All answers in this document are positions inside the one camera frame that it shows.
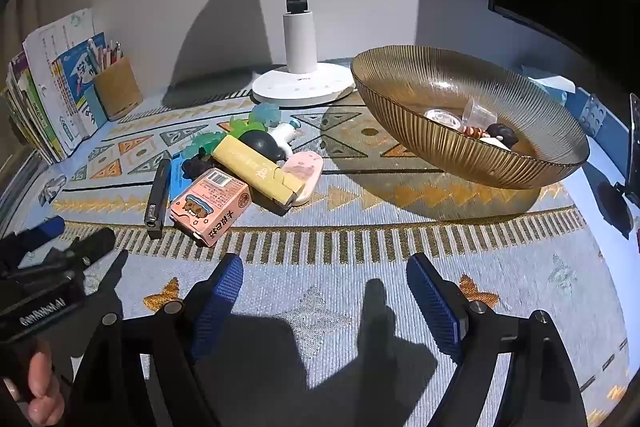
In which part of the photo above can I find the blue-teal dinosaur toy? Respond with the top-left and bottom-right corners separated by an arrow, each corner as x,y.
250,103 -> 282,125

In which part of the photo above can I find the black phone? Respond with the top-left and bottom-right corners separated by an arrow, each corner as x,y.
627,93 -> 640,188

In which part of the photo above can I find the cork pen holder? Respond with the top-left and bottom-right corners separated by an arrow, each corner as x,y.
92,56 -> 144,122

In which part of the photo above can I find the small clear plastic cup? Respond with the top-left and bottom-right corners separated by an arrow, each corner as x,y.
462,99 -> 496,128

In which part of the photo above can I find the row of books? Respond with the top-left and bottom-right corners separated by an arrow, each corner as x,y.
5,8 -> 108,165

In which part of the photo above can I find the black slim box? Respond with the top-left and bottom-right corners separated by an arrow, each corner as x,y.
145,158 -> 172,239

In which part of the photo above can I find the black and white toy figure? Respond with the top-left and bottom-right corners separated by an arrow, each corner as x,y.
240,119 -> 302,162

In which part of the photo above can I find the pink eraser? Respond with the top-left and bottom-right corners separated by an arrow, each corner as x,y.
280,150 -> 323,206

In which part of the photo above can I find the dark brown toy figure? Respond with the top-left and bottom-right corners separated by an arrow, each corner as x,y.
182,149 -> 218,178

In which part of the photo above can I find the pale yellow long box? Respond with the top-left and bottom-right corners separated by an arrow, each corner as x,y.
212,136 -> 305,210

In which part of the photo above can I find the pink cartoon box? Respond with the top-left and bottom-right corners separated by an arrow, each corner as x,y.
169,168 -> 252,248

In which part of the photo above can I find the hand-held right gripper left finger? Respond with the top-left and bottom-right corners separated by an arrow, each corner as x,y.
70,253 -> 244,427

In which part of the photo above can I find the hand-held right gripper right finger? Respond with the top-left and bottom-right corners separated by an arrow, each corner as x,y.
406,254 -> 588,427

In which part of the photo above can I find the bunch of pens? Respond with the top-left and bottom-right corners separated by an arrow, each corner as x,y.
86,38 -> 125,72

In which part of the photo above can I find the round clear plastic lid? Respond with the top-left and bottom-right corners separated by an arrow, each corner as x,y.
425,108 -> 463,128

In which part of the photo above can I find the dark-haired toy figure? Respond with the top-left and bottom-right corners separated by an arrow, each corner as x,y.
462,123 -> 518,150

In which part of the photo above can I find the person's left hand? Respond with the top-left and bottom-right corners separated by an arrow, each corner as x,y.
0,349 -> 66,427

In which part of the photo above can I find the blue tray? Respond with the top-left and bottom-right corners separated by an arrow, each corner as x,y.
562,84 -> 640,188

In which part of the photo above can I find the sea green dinosaur toy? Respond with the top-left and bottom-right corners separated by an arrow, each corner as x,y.
180,132 -> 226,160

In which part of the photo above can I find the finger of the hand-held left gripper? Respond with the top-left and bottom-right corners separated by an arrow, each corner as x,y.
0,216 -> 67,260
7,227 -> 117,282

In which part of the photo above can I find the amber ribbed glass bowl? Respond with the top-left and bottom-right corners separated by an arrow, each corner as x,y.
350,47 -> 591,190

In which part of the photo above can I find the white desk lamp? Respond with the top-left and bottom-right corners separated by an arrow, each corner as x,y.
251,0 -> 356,108

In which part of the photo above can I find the lime green dinosaur toy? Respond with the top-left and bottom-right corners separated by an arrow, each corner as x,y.
229,117 -> 266,138

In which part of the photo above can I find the grey studded plate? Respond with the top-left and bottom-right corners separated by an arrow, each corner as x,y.
580,94 -> 608,138

